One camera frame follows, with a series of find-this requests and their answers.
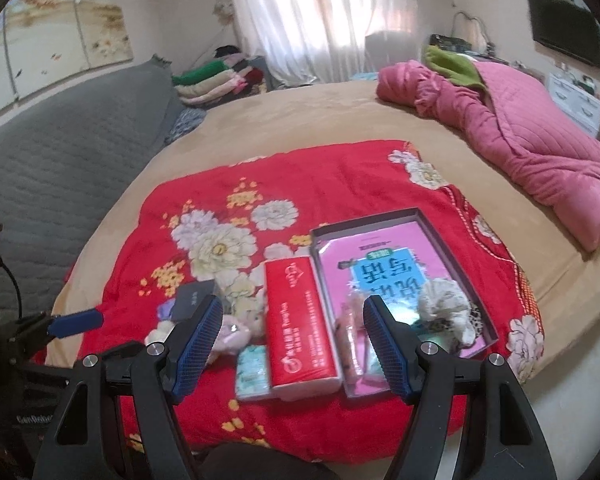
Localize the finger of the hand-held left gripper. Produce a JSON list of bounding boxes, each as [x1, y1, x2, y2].
[[17, 309, 105, 347]]

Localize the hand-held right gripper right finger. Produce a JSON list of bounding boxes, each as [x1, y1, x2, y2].
[[362, 294, 561, 480]]

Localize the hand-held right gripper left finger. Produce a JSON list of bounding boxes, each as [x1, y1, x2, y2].
[[32, 295, 224, 480]]

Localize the pink cloth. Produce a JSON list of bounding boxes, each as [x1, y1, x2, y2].
[[337, 290, 368, 386]]

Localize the white fluffy scrunchie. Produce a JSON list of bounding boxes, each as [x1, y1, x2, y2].
[[417, 277, 473, 348]]

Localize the grey cardboard box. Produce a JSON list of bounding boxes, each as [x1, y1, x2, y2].
[[310, 207, 500, 398]]

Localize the pink plush toy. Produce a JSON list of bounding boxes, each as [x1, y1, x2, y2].
[[207, 312, 266, 366]]

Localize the black box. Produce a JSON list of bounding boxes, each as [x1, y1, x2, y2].
[[172, 280, 216, 323]]

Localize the green tissue packet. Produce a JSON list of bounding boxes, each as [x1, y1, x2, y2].
[[235, 345, 272, 401]]

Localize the leopard print scrunchie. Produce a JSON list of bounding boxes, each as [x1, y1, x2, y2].
[[450, 305, 487, 348]]

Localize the red tissue pack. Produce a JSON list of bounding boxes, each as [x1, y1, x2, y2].
[[264, 255, 343, 402]]

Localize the pink book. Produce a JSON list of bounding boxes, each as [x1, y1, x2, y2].
[[314, 220, 481, 396]]

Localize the grey quilted cover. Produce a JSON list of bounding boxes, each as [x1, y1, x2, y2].
[[0, 55, 186, 331]]

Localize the red floral blanket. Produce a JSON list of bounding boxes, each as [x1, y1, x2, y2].
[[45, 140, 546, 463]]

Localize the blue patterned cloth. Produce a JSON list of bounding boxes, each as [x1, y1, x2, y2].
[[166, 107, 208, 145]]

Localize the beige bed sheet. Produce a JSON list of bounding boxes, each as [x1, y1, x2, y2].
[[45, 67, 600, 411]]

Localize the stack of folded clothes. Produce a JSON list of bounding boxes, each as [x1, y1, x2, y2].
[[172, 47, 268, 107]]

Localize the pink quilt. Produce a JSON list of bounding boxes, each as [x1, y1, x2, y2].
[[376, 60, 600, 253]]

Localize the green cloth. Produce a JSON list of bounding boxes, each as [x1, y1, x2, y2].
[[422, 45, 483, 88]]

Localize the white dresser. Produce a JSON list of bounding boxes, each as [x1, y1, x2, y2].
[[547, 71, 600, 136]]

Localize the white sheer curtain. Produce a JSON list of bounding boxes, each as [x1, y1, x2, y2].
[[220, 0, 421, 86]]

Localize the black television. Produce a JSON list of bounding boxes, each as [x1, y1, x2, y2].
[[526, 0, 600, 68]]

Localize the black cable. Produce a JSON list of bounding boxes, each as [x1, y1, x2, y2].
[[0, 255, 25, 322]]

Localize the floral wall painting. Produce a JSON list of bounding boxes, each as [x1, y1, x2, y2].
[[0, 0, 133, 121]]

